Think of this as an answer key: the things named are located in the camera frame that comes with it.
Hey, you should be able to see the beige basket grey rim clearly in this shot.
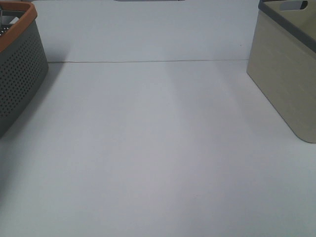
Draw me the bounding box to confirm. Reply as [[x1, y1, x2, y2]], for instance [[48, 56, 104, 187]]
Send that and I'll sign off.
[[247, 0, 316, 143]]

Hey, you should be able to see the grey perforated basket orange rim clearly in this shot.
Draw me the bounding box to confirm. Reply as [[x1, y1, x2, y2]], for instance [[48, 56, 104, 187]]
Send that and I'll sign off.
[[0, 1, 48, 136]]

